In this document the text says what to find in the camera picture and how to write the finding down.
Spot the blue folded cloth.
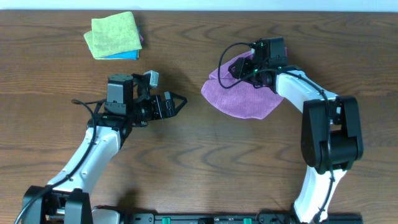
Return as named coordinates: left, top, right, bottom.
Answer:
left=95, top=50, right=139, bottom=60

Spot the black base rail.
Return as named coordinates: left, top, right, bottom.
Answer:
left=124, top=212, right=363, bottom=224

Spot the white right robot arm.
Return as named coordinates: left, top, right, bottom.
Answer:
left=228, top=37, right=363, bottom=223

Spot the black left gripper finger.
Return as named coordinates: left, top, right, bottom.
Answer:
left=173, top=101, right=187, bottom=116
left=164, top=91, right=188, bottom=108

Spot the pink folded cloth under stack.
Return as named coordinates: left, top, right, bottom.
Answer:
left=139, top=33, right=144, bottom=43

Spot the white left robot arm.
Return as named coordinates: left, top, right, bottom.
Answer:
left=15, top=70, right=187, bottom=223

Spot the purple microfiber cloth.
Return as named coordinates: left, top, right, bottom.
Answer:
left=201, top=51, right=283, bottom=119

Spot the green folded cloth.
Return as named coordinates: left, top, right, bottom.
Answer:
left=83, top=11, right=142, bottom=58

